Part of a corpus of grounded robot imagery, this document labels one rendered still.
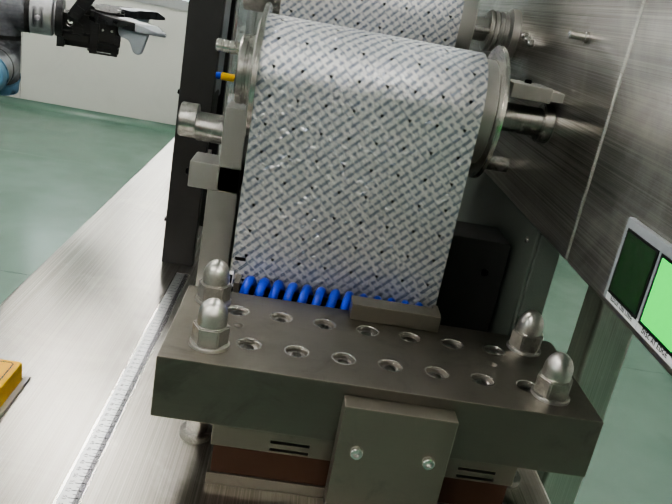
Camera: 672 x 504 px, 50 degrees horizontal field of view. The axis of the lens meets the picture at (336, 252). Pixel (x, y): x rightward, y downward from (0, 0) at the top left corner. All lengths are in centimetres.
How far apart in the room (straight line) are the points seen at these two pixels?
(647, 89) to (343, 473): 41
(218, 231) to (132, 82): 570
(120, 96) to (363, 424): 607
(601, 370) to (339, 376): 52
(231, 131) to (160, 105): 569
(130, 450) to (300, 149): 35
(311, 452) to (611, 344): 52
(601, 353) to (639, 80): 49
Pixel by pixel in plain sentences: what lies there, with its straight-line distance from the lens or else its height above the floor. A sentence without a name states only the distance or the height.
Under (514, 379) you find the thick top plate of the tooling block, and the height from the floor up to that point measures 103.
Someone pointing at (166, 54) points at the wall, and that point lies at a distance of 647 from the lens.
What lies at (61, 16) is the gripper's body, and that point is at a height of 122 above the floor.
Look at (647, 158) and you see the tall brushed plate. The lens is 63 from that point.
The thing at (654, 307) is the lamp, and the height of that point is 118.
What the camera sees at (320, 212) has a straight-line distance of 78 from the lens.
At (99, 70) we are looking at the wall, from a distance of 662.
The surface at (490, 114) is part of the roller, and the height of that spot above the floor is 126.
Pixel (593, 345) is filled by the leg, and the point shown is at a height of 96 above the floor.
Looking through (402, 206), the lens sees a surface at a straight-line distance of 78.
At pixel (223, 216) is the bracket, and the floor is 107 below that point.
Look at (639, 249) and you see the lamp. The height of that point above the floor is 120.
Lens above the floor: 134
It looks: 19 degrees down
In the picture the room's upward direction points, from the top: 11 degrees clockwise
